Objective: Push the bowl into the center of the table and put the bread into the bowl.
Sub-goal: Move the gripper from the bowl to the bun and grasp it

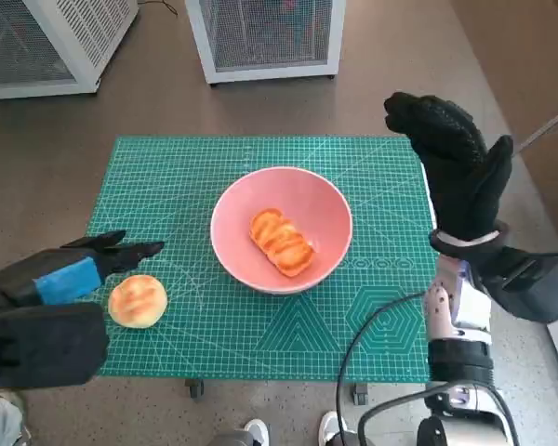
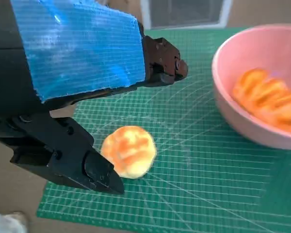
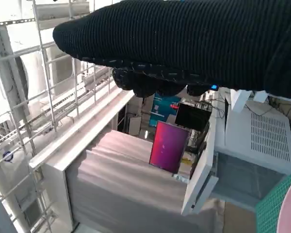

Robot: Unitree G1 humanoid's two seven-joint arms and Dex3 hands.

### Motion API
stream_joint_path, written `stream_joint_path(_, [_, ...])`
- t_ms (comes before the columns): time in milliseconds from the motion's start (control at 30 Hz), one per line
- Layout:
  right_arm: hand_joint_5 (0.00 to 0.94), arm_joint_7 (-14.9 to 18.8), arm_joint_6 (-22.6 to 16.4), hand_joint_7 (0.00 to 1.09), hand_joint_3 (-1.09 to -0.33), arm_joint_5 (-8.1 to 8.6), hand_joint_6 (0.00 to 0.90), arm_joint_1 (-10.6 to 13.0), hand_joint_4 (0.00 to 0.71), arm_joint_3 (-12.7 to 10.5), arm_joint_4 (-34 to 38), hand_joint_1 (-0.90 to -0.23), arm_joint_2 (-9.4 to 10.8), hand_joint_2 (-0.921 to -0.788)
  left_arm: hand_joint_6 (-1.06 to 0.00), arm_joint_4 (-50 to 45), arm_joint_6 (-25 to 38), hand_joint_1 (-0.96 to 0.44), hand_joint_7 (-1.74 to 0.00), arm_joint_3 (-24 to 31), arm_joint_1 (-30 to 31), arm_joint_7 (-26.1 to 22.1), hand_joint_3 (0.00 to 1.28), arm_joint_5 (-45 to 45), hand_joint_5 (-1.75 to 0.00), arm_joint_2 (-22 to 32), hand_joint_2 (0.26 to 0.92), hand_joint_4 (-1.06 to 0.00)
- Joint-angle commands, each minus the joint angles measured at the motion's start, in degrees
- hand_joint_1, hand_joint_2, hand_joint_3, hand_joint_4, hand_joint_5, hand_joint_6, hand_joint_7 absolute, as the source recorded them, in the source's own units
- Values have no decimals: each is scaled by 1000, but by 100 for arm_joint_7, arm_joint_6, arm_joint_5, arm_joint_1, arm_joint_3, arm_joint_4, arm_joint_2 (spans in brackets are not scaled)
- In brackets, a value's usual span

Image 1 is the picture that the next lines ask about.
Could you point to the black table caster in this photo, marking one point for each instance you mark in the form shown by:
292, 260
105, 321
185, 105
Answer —
195, 388
360, 394

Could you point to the green cutting mat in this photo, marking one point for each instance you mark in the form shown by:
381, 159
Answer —
260, 334

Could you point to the pink bowl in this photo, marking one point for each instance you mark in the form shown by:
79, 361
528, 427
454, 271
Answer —
232, 241

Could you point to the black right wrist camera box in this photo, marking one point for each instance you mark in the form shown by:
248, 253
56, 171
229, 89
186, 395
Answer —
535, 283

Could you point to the white cabinet with perforated side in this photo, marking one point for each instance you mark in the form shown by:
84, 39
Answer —
51, 42

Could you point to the grey chair leg with caster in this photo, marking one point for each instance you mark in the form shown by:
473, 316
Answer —
544, 127

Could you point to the orange sliced toy bread loaf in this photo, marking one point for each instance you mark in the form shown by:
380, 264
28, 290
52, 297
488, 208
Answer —
283, 244

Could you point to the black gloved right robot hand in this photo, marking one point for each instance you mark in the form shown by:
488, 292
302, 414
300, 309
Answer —
460, 172

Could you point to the round toy bread bun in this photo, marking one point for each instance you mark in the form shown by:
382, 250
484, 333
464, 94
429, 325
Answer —
137, 302

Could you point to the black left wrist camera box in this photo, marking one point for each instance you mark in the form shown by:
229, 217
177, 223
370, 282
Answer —
42, 344

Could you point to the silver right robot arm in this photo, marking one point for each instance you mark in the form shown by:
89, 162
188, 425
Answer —
460, 353

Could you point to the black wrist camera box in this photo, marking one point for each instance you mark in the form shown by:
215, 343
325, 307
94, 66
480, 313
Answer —
42, 344
535, 283

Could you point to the white shoe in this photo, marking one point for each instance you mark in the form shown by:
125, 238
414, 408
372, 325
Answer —
329, 429
258, 429

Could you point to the white mesh front cabinet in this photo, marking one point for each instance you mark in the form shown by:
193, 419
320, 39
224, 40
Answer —
265, 32

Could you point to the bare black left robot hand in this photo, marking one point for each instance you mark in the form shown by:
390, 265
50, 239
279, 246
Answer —
65, 279

